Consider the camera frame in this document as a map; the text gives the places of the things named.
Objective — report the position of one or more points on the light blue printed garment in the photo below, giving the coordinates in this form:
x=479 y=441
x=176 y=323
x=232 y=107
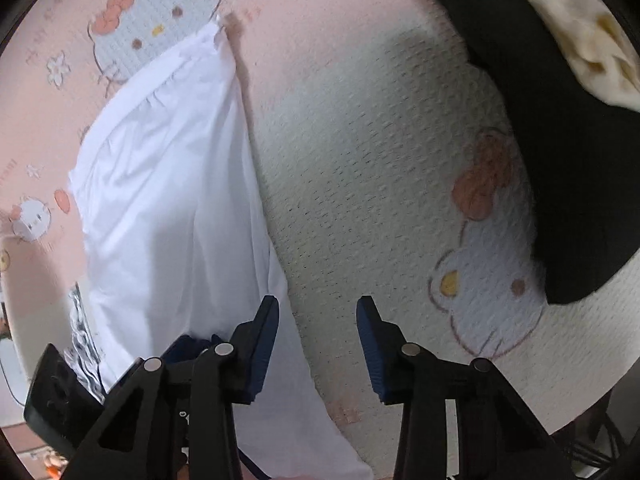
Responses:
x=82 y=340

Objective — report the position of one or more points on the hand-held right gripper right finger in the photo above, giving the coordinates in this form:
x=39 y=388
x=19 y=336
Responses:
x=372 y=355

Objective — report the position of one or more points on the cream folded garment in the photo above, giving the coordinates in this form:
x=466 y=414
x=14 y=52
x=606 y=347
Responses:
x=590 y=35

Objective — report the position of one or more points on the pink cat print blanket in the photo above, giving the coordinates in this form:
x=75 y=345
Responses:
x=375 y=135

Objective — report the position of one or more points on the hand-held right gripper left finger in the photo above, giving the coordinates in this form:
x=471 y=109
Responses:
x=262 y=355

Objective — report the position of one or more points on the white shirt with navy trim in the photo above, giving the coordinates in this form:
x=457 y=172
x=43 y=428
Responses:
x=165 y=185

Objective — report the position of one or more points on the black folded garment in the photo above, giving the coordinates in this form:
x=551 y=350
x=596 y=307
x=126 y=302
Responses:
x=565 y=160

